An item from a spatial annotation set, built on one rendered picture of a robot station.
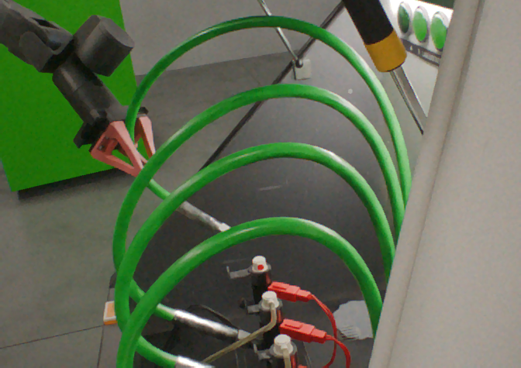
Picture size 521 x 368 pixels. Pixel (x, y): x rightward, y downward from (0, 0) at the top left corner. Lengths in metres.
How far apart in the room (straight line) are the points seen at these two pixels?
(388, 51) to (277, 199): 0.75
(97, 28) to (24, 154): 3.28
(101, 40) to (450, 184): 0.63
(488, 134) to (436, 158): 0.06
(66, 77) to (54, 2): 3.05
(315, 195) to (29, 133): 3.16
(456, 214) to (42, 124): 3.84
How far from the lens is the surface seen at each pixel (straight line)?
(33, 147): 4.10
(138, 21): 7.16
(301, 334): 0.69
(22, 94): 4.01
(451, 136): 0.30
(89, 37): 0.87
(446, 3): 0.72
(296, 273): 1.15
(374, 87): 0.71
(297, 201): 1.08
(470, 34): 0.31
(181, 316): 0.68
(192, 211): 0.83
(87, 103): 0.86
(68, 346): 2.68
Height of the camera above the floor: 1.54
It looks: 23 degrees down
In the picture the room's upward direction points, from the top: 7 degrees counter-clockwise
